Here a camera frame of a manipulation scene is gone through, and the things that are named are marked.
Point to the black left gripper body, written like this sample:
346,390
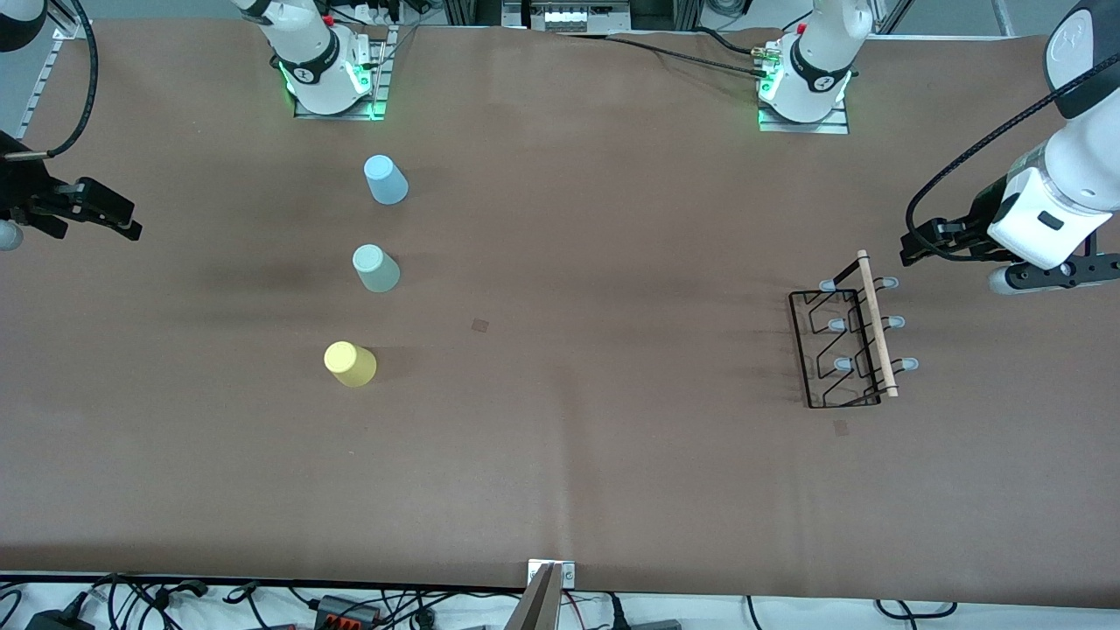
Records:
983,215

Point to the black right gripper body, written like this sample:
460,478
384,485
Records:
19,188

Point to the pale green plastic cup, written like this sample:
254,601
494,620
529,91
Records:
377,269

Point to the yellow plastic cup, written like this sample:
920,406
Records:
351,365

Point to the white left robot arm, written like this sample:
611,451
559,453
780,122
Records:
1085,166

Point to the light blue plastic cup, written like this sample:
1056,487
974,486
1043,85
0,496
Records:
386,182

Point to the slanted aluminium extrusion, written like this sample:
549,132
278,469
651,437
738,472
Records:
1004,17

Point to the power strip with plugs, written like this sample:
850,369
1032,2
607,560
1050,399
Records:
376,10

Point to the black power adapter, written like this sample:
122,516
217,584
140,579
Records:
57,620

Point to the white power strip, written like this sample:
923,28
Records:
573,16

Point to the black orange connector box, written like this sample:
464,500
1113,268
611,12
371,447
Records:
346,610

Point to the grey box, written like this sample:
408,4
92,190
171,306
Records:
654,625

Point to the aluminium table edge rail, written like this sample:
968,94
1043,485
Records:
39,87

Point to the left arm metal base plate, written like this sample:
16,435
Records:
805,128

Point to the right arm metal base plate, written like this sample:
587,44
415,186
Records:
341,115

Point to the silver metal bracket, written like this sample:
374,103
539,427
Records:
567,573

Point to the grey camera stand pole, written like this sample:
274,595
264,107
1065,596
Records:
535,608

